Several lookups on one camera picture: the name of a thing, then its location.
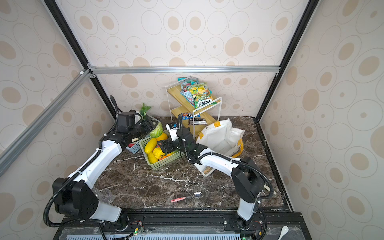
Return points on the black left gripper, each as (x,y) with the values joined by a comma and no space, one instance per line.
(148,126)

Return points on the green cabbage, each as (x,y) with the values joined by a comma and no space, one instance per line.
(157,131)

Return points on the white grocery bag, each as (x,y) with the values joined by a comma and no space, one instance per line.
(221,138)

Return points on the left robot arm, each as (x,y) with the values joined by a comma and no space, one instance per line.
(73,199)

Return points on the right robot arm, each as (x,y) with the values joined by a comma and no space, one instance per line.
(251,185)

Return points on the green yellow candy bag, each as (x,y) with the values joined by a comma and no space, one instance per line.
(201,95)

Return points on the colourful candy bag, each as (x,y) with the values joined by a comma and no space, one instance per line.
(186,82)

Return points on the orange fruit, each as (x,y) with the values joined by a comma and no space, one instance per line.
(162,137)

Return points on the blue plastic basket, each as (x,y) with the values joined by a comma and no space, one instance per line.
(135,146)

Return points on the blue snack packet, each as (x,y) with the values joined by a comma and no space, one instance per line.
(187,116)

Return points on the white wooden shelf rack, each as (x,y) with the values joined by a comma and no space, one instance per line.
(210,112)

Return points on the green plastic basket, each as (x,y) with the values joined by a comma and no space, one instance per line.
(171,155)

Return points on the yellow lemon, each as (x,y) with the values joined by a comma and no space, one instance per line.
(158,153)

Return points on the clear plastic cup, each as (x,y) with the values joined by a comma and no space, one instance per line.
(104,195)

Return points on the white spoon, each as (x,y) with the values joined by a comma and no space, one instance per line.
(284,231)

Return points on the pink handled spoon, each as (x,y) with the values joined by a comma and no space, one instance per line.
(196,195)

